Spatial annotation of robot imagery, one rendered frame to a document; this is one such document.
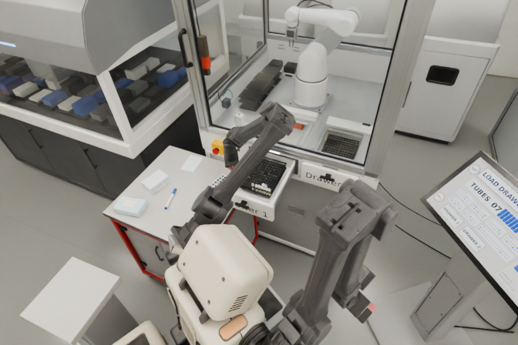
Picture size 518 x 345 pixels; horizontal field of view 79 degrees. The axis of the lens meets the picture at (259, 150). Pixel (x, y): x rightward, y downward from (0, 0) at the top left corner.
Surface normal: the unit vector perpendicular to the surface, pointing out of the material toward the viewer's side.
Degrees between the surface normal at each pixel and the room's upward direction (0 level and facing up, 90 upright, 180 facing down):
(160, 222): 0
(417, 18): 90
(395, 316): 3
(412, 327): 0
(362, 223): 14
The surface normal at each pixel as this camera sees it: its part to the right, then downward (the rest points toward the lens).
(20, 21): -0.41, 0.32
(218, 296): -0.61, -0.18
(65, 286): -0.04, -0.74
